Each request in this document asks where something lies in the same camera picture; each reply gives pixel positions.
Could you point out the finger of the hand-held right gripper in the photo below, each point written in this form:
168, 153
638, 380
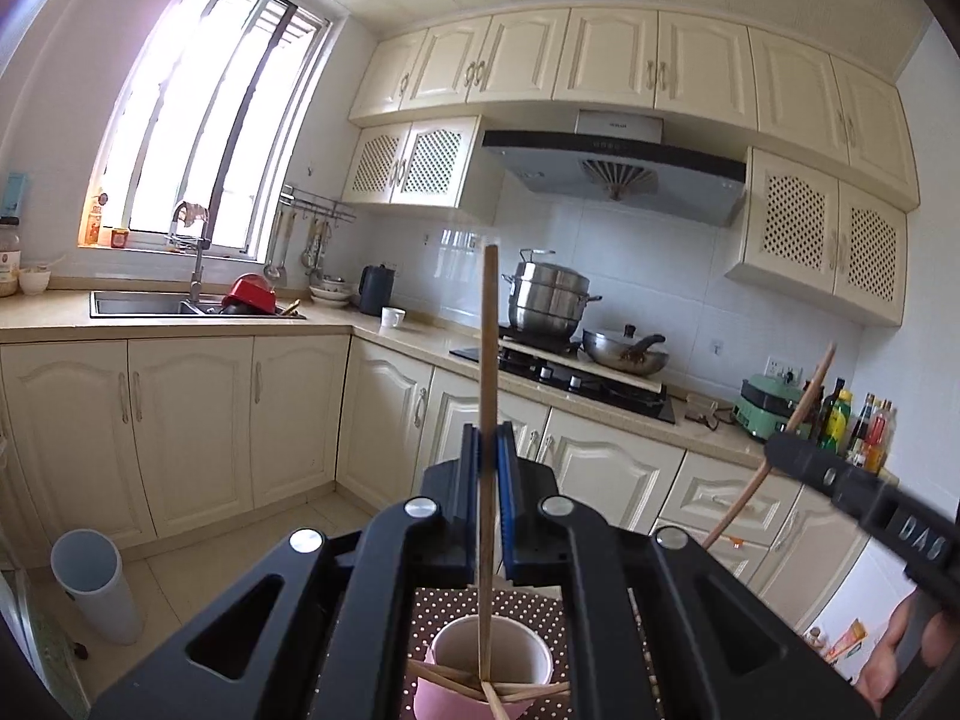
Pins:
810, 461

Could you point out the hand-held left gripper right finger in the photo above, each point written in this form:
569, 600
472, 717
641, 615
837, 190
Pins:
508, 510

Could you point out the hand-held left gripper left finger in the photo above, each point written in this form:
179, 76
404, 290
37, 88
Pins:
471, 495

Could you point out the single wooden chopstick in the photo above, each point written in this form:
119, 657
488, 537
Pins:
489, 352
812, 382

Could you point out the pink cup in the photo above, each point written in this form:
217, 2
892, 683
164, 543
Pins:
517, 652

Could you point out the bunch of wooden chopsticks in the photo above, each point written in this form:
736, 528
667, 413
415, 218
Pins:
450, 677

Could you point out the person's right hand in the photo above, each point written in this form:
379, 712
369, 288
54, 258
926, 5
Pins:
885, 660

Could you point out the group of condiment bottles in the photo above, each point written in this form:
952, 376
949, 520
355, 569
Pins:
844, 420

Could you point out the green electric cooker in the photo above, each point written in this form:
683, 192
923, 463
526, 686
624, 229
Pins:
765, 409

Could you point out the white appliance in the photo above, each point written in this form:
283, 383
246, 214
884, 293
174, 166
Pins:
840, 585

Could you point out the wooden trivet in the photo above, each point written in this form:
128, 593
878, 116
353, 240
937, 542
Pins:
709, 412

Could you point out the yellow snack packet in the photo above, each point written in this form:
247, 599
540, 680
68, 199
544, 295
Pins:
847, 641

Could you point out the black gas stove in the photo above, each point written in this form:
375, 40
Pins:
600, 390

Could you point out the steel wok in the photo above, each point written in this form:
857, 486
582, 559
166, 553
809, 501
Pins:
622, 356

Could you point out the small white cup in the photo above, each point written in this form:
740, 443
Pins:
392, 317

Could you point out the steel steamer pot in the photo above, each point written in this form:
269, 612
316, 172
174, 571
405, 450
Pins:
547, 300

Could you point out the black electric kettle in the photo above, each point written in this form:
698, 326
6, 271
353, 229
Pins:
375, 292

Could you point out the large lattice door cabinet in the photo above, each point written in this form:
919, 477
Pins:
825, 232

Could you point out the stack of white dishes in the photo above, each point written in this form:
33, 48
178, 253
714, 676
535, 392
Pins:
330, 296

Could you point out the hanging steel skimmer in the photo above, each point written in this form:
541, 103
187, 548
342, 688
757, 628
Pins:
311, 255

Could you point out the red bowl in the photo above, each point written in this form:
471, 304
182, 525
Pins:
251, 291

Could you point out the hanging steel ladle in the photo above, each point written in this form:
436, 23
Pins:
276, 266

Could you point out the small lattice door cabinet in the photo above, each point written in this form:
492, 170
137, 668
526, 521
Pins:
427, 165

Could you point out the steel range hood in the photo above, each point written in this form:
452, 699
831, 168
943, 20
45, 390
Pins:
600, 165

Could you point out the steel faucet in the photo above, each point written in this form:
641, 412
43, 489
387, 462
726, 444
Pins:
197, 270

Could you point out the white trash bin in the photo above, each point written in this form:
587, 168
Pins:
105, 600

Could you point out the steel sink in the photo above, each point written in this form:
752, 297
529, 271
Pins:
135, 305

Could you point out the small grey rag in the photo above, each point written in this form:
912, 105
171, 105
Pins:
193, 214

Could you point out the small red labelled jar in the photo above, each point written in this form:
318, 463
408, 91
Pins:
119, 238

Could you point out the orange bottle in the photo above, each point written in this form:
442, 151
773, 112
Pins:
94, 225

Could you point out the beige kitchen countertop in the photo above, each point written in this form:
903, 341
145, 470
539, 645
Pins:
45, 311

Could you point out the kitchen window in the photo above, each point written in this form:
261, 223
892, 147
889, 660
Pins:
187, 127

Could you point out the small white bowl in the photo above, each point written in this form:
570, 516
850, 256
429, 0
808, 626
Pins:
34, 281

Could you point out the large glass jar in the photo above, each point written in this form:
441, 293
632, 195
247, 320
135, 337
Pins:
7, 259

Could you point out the light blue box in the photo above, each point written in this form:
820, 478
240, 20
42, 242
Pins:
13, 195

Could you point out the white wall socket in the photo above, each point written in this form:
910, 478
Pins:
780, 369

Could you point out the steel utensil rail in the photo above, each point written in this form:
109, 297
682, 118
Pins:
315, 204

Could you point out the cream wall kitchen cabinets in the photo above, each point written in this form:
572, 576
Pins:
615, 60

